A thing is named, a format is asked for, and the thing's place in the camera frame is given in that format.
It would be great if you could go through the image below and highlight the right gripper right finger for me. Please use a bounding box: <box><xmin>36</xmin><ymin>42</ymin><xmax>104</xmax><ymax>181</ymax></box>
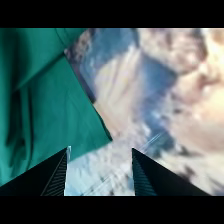
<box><xmin>131</xmin><ymin>147</ymin><xmax>212</xmax><ymax>197</ymax></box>

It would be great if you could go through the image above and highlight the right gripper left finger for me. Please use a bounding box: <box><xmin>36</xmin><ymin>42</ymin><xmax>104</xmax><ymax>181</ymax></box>
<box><xmin>0</xmin><ymin>145</ymin><xmax>72</xmax><ymax>197</ymax></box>

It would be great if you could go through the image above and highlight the green T-shirt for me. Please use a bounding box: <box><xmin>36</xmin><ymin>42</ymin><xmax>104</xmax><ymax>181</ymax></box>
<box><xmin>0</xmin><ymin>28</ymin><xmax>114</xmax><ymax>188</ymax></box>

